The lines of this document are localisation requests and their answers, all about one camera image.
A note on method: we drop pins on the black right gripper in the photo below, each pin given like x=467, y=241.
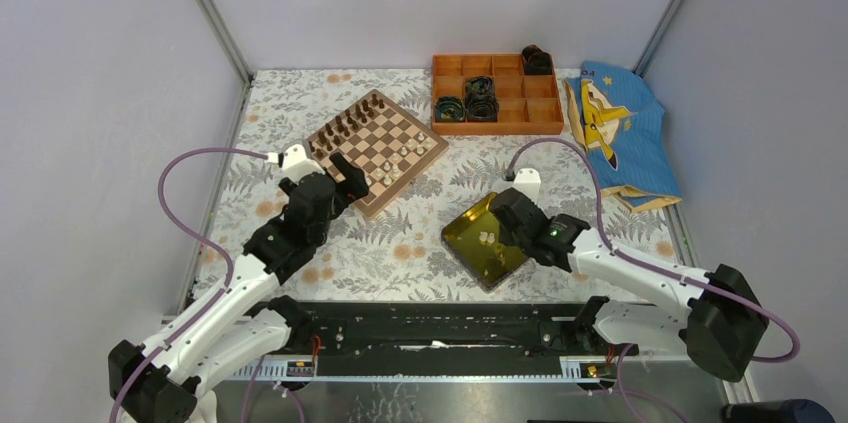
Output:
x=507, y=235

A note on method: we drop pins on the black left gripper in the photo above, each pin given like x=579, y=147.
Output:
x=354, y=185

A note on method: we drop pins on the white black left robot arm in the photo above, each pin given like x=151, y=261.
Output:
x=164, y=378

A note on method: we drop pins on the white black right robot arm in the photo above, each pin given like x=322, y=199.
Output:
x=707, y=315

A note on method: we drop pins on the wooden chess board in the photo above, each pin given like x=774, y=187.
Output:
x=370, y=146

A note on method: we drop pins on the gold metal tin tray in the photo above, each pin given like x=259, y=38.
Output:
x=489, y=266

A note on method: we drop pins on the orange compartment tray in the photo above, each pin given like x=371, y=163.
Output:
x=489, y=94

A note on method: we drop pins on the blue pikachu cloth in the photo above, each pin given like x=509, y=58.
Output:
x=618, y=122

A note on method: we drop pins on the dark blue cylinder object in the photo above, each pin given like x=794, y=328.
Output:
x=782, y=411

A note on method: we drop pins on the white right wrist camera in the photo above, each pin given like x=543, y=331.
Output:
x=526, y=181

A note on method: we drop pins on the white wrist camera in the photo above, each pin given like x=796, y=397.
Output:
x=526, y=181
x=295, y=162

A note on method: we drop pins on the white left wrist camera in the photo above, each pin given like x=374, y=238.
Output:
x=295, y=162

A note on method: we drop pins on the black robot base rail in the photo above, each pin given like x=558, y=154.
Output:
x=436, y=340

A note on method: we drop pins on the black rolled strap corner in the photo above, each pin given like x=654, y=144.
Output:
x=536, y=62

